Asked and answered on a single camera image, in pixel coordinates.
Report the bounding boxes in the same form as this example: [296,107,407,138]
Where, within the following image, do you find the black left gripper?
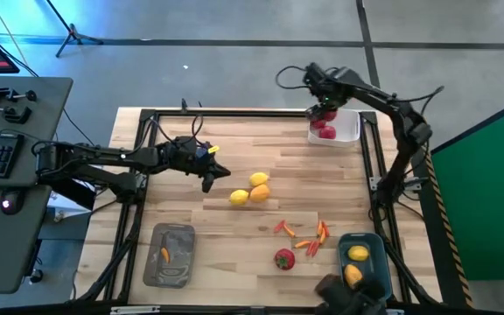
[162,136,232,194]

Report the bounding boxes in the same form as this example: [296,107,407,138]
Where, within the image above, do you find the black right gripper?
[305,67,350,123]

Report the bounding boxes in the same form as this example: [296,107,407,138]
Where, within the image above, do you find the yellow plastic lemon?
[248,171,270,188]
[346,245,371,263]
[228,188,250,207]

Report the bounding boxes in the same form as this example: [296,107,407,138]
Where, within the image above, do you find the white plastic basket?
[306,108,362,149]

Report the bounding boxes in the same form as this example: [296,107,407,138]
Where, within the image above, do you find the white paper sheet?
[46,190,92,220]

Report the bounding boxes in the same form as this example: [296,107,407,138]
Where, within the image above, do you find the silver metal plate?
[109,304,162,315]

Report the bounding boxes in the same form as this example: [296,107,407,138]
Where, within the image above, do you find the blue plastic basket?
[337,232,394,303]

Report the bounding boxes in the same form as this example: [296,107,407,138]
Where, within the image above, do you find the green panel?
[430,92,504,282]

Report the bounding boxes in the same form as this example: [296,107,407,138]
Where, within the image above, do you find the black tripod stand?
[44,0,104,59]

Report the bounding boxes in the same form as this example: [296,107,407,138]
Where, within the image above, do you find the black computer mouse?
[0,189,25,216]

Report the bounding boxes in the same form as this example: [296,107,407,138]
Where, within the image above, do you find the dark desk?
[0,76,74,295]

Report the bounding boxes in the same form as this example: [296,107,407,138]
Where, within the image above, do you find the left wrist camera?
[192,143,212,162]

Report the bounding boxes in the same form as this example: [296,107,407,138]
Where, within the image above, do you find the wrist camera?
[303,62,324,91]
[192,143,212,162]

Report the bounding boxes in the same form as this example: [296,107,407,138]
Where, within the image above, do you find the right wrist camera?
[303,62,324,91]

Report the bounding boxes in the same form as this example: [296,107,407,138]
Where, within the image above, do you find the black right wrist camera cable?
[275,65,311,91]

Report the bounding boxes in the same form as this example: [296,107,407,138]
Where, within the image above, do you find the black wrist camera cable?
[189,113,206,144]
[275,65,311,91]

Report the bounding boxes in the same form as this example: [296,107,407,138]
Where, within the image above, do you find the black left wrist camera cable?
[189,113,206,144]

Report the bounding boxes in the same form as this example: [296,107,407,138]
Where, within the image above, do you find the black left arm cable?
[149,115,179,145]

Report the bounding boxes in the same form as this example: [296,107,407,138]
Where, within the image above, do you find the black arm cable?
[149,115,179,145]
[389,85,445,117]

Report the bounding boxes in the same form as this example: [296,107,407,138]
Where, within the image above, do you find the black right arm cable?
[389,85,445,117]

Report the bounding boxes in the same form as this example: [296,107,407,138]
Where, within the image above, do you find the black desk cable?
[61,107,96,148]

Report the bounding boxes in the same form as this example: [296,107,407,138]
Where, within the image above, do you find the yellow cable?
[0,0,32,67]

